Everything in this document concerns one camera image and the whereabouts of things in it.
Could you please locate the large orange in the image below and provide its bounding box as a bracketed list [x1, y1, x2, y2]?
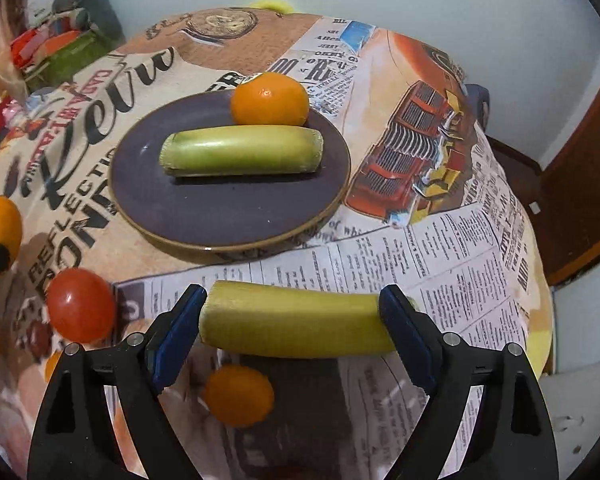
[230, 72, 310, 127]

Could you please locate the red tomato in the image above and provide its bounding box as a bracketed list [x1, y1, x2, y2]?
[46, 267, 117, 345]

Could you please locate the newspaper print tablecloth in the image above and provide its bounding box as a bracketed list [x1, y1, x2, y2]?
[0, 7, 553, 480]

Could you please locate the small orange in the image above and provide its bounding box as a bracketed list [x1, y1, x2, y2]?
[44, 349, 65, 383]
[203, 365, 276, 428]

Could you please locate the purple ceramic plate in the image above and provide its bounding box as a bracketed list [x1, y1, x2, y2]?
[107, 91, 352, 253]

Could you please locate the brown wooden door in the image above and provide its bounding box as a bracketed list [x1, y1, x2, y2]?
[535, 45, 600, 286]

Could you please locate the grey-blue backpack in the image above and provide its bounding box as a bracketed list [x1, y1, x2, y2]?
[465, 84, 492, 133]

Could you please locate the yellow foam tube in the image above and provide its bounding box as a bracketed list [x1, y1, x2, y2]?
[250, 0, 296, 15]

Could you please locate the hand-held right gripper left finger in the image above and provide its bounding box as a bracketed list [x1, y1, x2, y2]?
[27, 284, 208, 480]

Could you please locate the yellow cloth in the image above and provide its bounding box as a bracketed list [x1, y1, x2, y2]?
[522, 305, 555, 378]

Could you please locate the green patterned box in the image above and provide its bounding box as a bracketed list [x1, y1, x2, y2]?
[27, 35, 113, 88]

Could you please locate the red box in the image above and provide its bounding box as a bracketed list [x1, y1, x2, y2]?
[10, 27, 81, 68]

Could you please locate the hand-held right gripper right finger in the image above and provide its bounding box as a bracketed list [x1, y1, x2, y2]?
[377, 284, 561, 480]

